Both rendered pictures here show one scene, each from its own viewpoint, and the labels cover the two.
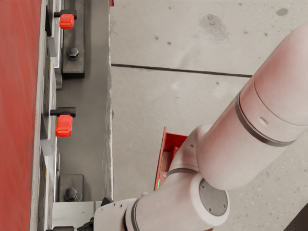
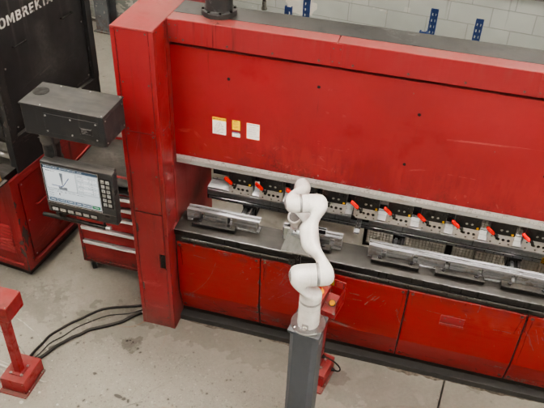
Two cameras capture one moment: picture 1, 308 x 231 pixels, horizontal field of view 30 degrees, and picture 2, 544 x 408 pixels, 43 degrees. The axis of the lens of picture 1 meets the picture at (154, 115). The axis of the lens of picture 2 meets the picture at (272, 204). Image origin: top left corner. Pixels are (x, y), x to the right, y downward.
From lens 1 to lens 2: 377 cm
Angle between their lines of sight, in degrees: 68
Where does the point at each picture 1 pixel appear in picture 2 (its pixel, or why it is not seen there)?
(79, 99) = (361, 259)
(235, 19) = not seen: outside the picture
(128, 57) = (448, 393)
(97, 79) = (369, 265)
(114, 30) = (470, 391)
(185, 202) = not seen: hidden behind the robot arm
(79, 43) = (384, 260)
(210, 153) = not seen: hidden behind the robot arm
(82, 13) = (399, 264)
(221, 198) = (294, 218)
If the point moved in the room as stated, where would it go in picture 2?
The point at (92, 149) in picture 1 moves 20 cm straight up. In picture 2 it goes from (340, 257) to (342, 234)
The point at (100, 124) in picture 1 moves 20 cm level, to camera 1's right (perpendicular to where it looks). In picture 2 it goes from (349, 261) to (337, 282)
